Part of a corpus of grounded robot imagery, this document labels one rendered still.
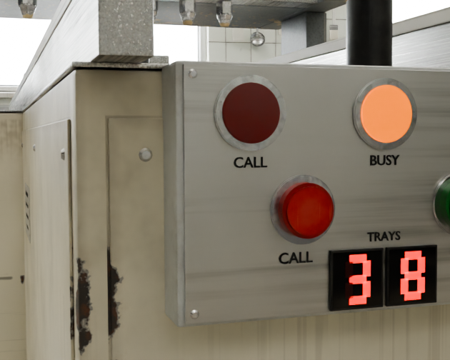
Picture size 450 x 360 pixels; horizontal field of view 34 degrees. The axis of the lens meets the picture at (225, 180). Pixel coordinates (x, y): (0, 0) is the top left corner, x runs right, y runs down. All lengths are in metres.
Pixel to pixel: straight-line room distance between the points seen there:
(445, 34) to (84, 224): 0.34
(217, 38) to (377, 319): 3.86
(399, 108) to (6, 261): 0.78
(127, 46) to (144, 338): 0.16
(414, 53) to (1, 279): 0.69
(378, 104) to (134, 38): 0.14
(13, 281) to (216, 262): 0.74
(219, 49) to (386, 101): 3.87
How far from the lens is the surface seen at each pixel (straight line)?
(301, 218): 0.39
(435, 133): 0.44
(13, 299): 1.11
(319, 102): 0.40
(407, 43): 0.65
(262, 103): 0.39
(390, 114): 0.42
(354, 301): 0.42
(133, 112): 0.40
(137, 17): 0.37
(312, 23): 1.32
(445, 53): 0.61
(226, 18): 1.21
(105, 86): 0.40
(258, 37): 4.33
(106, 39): 0.37
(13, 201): 1.09
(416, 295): 0.44
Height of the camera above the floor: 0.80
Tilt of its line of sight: 3 degrees down
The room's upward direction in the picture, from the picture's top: straight up
